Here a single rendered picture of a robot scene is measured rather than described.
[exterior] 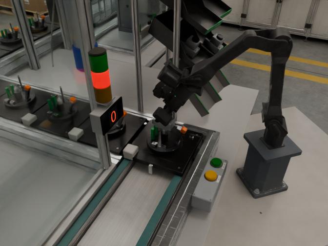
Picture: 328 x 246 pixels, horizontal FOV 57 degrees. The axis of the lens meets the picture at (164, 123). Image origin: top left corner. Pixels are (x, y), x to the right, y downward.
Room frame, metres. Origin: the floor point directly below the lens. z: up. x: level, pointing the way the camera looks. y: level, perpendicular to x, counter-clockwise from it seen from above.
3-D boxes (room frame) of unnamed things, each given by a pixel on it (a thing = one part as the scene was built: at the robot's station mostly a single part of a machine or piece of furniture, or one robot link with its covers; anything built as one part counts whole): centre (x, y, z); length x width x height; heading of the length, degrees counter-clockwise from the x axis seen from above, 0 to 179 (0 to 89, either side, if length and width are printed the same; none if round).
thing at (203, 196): (0.72, -0.17, 0.93); 0.21 x 0.07 x 0.06; 156
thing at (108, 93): (0.76, 0.18, 1.28); 0.05 x 0.05 x 0.05
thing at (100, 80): (0.76, 0.18, 1.33); 0.05 x 0.05 x 0.05
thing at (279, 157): (0.80, -0.38, 0.96); 0.15 x 0.15 x 0.20; 17
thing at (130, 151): (0.84, 0.13, 0.97); 0.05 x 0.05 x 0.04; 66
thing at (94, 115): (0.76, 0.18, 1.29); 0.12 x 0.05 x 0.25; 156
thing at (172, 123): (0.89, 0.01, 1.09); 0.08 x 0.04 x 0.07; 67
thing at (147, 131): (0.89, 0.00, 0.96); 0.24 x 0.24 x 0.02; 66
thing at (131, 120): (0.99, 0.23, 1.01); 0.24 x 0.24 x 0.13; 66
